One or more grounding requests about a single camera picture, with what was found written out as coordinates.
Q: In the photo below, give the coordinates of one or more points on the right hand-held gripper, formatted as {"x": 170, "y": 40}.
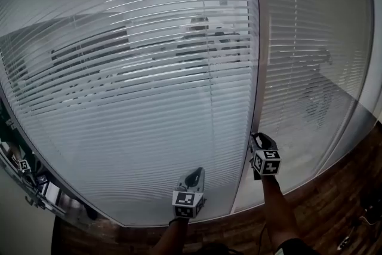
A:
{"x": 267, "y": 162}

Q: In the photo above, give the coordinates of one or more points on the person's left forearm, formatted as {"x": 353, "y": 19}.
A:
{"x": 174, "y": 239}

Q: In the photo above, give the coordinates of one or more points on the person's black clothing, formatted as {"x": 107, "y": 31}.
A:
{"x": 295, "y": 248}

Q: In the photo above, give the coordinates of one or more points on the black tripod stand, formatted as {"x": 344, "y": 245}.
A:
{"x": 373, "y": 203}

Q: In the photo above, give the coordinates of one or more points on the white window blinds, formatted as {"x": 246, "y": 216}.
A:
{"x": 134, "y": 128}

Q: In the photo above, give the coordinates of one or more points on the person's right forearm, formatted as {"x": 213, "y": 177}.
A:
{"x": 279, "y": 212}

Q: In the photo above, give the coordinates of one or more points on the frosted glass door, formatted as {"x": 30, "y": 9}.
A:
{"x": 50, "y": 194}

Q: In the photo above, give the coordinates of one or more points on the white power strip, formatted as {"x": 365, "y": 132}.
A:
{"x": 343, "y": 243}

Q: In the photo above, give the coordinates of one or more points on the black skirting board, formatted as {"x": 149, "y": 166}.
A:
{"x": 55, "y": 236}

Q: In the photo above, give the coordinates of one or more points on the grey aluminium frame post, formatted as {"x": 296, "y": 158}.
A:
{"x": 262, "y": 38}

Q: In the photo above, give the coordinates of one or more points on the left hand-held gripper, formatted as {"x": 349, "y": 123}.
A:
{"x": 186, "y": 203}

